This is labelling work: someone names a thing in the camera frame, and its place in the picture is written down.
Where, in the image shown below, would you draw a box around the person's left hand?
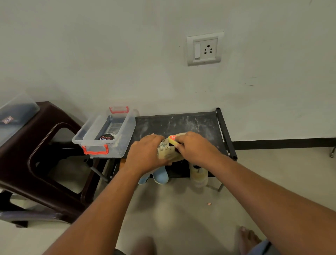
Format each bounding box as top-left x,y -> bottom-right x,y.
122,134 -> 173,177

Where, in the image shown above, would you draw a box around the person's right hand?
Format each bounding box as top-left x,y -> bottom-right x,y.
174,131 -> 224,169

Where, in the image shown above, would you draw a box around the beige lace-up shoe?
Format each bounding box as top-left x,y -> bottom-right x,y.
157,133 -> 187,163

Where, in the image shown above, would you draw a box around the yellow sponge with red label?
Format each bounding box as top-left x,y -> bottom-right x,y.
168,134 -> 184,146

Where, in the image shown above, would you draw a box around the person's right forearm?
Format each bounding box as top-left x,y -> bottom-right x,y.
206,154 -> 336,255

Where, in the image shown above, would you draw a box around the person's left forearm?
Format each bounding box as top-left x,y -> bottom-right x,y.
43,165 -> 147,255

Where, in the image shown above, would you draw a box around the black metal shoe rack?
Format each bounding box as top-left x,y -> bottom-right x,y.
105,107 -> 238,192

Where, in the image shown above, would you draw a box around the person's right foot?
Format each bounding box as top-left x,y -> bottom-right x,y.
238,225 -> 262,255

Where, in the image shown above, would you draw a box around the dark brown plastic stool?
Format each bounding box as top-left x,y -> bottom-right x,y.
0,101 -> 100,224

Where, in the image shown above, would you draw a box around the clear plastic container lid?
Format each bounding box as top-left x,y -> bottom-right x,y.
0,91 -> 40,147

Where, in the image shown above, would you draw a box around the clear plastic box red handles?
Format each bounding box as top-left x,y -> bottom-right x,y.
72,106 -> 137,158

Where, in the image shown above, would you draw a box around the white wall socket with switch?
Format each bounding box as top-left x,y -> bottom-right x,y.
187,32 -> 225,67

